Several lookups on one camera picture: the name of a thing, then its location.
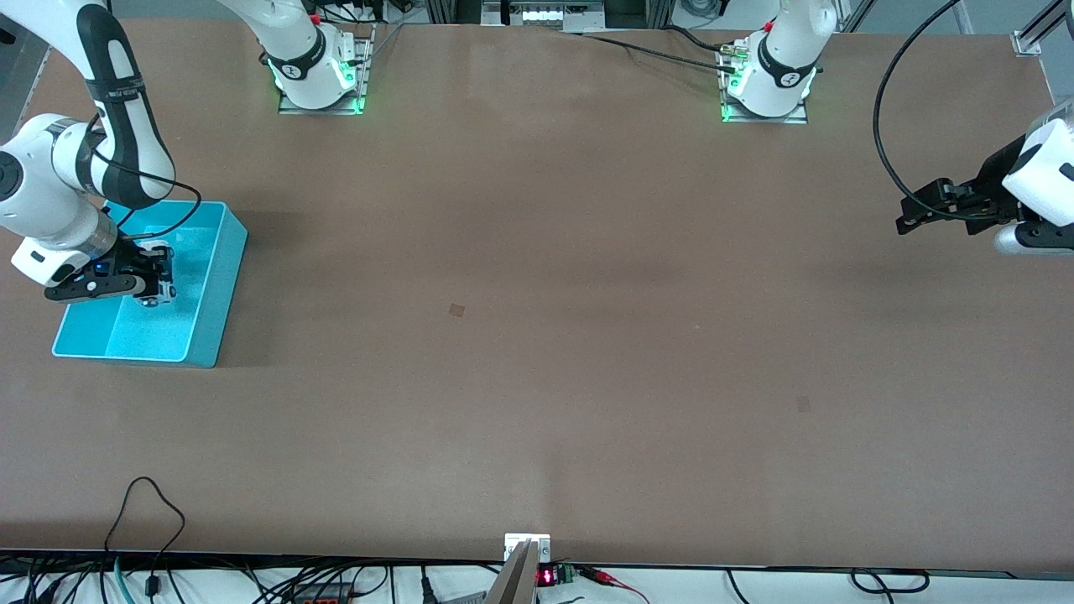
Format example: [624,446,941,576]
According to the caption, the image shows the white jeep toy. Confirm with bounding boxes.
[134,241,178,308]

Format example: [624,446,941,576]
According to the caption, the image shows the turquoise plastic bin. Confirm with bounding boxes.
[52,198,249,369]

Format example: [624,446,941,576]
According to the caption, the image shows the grey metal side panel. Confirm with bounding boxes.
[0,34,50,139]

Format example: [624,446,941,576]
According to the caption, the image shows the black connector box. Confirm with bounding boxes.
[289,582,355,604]

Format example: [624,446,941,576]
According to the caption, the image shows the silver control box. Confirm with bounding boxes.
[481,0,607,33]

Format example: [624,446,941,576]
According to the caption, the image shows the grey aluminium bar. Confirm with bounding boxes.
[484,540,540,604]

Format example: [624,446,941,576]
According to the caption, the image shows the red clip lead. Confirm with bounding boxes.
[577,566,651,604]

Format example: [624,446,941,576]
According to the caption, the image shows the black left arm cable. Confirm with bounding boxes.
[872,0,991,224]

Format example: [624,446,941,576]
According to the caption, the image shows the aluminium frame profile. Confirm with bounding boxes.
[1013,0,1074,58]

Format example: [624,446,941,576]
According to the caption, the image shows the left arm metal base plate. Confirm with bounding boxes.
[720,44,810,126]

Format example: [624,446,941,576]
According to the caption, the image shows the thin black looped cable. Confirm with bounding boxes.
[103,476,187,598]

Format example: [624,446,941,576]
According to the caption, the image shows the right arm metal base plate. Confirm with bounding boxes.
[279,23,376,117]

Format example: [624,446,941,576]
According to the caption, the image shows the black cable on table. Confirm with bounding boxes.
[571,25,743,73]

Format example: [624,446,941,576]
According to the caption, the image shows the black coiled cable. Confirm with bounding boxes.
[850,568,931,595]

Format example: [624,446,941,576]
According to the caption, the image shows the white mounting bracket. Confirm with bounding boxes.
[504,534,552,563]

